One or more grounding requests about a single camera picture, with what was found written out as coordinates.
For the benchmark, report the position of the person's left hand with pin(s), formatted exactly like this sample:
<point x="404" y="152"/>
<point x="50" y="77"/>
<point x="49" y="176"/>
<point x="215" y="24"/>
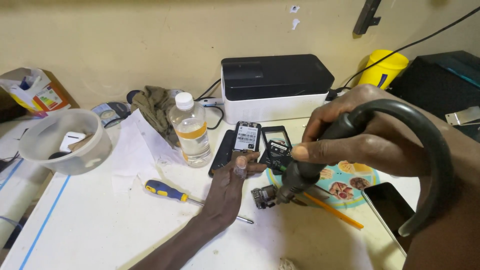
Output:
<point x="227" y="195"/>

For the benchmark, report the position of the person's right hand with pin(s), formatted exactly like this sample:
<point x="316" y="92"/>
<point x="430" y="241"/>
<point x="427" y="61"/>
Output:
<point x="375" y="138"/>

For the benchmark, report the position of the phone with white label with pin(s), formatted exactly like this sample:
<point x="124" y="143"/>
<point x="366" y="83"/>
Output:
<point x="246" y="137"/>

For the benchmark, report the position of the small electronic module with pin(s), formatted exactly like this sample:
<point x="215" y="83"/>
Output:
<point x="263" y="195"/>

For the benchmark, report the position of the black phone back cover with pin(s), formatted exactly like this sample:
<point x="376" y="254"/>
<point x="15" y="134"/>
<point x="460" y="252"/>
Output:
<point x="222" y="152"/>

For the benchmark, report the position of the blue yellow screwdriver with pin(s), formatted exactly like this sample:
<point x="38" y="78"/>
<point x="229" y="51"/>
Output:
<point x="167" y="190"/>

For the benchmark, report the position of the black phone battery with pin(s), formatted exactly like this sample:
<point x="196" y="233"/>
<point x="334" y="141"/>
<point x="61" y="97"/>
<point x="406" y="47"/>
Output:
<point x="278" y="152"/>

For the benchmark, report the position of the yellow plastic cup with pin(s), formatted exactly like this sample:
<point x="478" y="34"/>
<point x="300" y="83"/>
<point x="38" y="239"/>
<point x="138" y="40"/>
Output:
<point x="380" y="69"/>

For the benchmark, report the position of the smartphone with white rim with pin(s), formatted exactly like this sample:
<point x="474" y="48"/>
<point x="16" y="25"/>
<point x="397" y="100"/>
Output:
<point x="388" y="210"/>

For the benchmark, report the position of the clear plastic bottle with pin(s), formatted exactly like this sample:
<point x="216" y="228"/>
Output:
<point x="190" y="131"/>

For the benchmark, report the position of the orange pencil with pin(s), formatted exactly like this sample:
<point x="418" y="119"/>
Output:
<point x="337" y="213"/>

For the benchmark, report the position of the black case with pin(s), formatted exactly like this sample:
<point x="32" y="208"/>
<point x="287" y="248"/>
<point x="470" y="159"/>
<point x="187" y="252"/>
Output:
<point x="442" y="86"/>

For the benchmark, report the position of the white plug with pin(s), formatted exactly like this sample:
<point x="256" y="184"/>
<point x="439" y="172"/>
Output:
<point x="212" y="101"/>

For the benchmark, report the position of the white paper sheet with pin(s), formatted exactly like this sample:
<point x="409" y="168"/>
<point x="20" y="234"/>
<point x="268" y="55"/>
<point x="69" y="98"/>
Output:
<point x="137" y="153"/>

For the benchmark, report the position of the white box with black lid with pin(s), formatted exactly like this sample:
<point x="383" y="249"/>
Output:
<point x="275" y="90"/>

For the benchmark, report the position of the olive cloth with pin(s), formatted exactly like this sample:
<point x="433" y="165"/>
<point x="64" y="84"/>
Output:
<point x="155" y="107"/>

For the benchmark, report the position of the compact disc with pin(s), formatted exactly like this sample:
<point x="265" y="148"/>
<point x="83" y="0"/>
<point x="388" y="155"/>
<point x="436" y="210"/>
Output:
<point x="108" y="112"/>

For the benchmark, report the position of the white charger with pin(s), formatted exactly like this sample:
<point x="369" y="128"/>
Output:
<point x="72" y="139"/>

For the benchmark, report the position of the translucent plastic bowl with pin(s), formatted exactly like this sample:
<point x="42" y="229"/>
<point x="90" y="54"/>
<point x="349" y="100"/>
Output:
<point x="63" y="150"/>

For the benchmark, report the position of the cardboard box with label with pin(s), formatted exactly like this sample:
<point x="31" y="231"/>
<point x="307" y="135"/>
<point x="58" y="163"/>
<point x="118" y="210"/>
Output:
<point x="37" y="93"/>

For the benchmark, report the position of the black phone frame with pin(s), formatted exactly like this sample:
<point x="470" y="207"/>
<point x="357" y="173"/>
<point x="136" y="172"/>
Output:
<point x="275" y="132"/>

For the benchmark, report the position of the metal bracket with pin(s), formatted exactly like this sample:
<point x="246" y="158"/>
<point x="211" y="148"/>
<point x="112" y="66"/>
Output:
<point x="463" y="116"/>

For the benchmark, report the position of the black wall bracket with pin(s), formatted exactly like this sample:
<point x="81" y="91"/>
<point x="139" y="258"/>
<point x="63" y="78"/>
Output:
<point x="366" y="17"/>

